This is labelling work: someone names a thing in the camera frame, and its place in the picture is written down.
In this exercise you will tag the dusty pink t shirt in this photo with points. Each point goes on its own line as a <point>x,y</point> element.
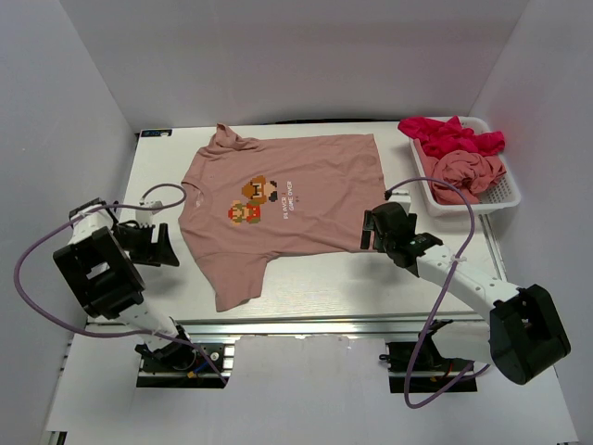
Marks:
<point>250,201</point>

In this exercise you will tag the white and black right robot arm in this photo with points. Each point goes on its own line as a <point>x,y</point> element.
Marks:
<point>521,334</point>

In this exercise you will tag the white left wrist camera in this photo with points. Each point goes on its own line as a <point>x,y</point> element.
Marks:
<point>145,212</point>

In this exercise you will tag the coral pink t shirt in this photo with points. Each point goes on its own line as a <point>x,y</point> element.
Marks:
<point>471,173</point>

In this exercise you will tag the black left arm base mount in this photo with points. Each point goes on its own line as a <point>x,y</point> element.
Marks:
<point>197,375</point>

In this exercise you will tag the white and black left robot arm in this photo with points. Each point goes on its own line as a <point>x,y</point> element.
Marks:
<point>100,266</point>

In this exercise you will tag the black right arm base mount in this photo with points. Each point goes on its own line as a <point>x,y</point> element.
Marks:
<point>430,373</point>

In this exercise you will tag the white perforated plastic basket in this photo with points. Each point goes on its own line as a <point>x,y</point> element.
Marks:
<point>505,194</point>

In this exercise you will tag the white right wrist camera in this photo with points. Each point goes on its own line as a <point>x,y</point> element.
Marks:
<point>400,196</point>

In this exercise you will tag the magenta t shirt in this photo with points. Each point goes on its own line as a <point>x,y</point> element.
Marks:
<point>438,138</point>

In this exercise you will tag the black xdof label sticker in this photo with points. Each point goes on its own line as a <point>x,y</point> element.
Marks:
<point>156,133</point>

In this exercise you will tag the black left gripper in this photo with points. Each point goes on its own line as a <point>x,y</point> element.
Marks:
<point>156,253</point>

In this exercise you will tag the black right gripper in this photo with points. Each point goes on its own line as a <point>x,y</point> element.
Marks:
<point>370,226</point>

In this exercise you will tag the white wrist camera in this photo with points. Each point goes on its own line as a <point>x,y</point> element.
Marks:
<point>400,196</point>
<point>145,212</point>

